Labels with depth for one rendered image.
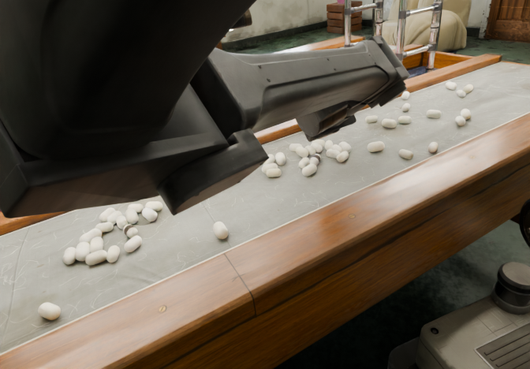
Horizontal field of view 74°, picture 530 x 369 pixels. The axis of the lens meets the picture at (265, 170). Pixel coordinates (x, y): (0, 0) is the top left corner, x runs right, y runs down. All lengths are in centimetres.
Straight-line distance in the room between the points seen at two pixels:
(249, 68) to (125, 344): 36
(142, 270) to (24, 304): 17
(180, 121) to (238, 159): 4
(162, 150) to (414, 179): 58
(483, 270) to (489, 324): 82
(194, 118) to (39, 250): 59
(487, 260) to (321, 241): 124
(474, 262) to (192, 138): 158
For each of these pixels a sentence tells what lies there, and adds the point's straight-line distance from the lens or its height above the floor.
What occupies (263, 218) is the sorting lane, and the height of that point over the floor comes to 74.
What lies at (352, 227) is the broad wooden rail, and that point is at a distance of 56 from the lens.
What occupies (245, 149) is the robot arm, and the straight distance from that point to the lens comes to 21.
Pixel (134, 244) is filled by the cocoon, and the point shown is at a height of 75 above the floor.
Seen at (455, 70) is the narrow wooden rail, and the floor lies 76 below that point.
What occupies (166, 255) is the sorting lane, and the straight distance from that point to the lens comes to 61.
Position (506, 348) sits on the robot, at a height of 48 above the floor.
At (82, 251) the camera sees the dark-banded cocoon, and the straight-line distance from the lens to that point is 66.
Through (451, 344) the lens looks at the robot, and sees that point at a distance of 82.
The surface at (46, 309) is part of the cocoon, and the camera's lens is 59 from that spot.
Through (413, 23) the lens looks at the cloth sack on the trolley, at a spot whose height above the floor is 52.
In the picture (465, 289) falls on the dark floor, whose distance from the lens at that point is 158.
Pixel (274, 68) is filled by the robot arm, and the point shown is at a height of 106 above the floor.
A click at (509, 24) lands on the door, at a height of 19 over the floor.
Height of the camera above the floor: 113
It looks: 30 degrees down
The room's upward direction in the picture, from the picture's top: 7 degrees counter-clockwise
